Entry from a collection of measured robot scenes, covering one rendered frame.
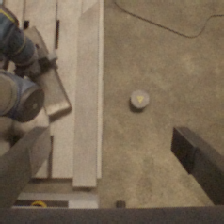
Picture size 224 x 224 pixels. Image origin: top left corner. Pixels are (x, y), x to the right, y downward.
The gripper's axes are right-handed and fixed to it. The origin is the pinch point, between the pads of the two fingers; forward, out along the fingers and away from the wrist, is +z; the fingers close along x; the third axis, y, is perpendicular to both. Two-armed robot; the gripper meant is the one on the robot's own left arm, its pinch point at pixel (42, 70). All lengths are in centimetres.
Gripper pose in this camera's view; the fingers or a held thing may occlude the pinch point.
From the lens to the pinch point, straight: 88.4
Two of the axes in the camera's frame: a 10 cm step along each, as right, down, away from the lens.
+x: -9.1, 4.2, -0.5
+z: 0.1, 1.4, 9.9
